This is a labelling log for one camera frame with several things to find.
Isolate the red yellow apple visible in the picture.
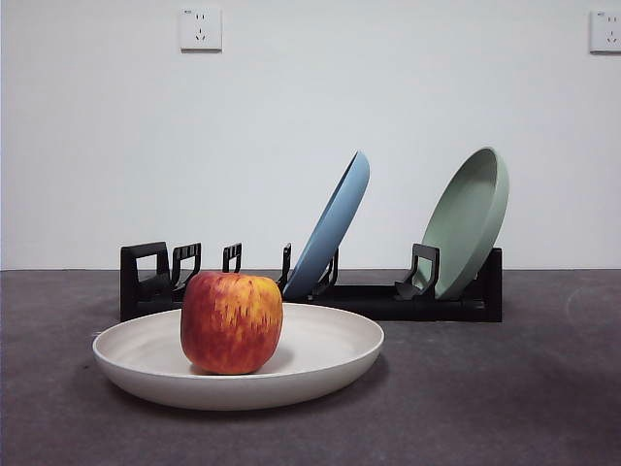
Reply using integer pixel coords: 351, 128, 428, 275
180, 271, 284, 376

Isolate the pale yellow round plate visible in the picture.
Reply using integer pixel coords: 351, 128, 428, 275
91, 303, 386, 413

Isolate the blue round plate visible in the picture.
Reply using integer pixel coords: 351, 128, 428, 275
282, 150, 372, 298

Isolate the green round plate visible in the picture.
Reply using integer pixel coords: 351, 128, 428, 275
420, 148, 510, 301

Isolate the white wall socket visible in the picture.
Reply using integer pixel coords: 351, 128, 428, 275
180, 6, 223, 52
588, 10, 621, 54

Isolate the black plate rack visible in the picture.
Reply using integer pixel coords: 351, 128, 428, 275
119, 241, 504, 323

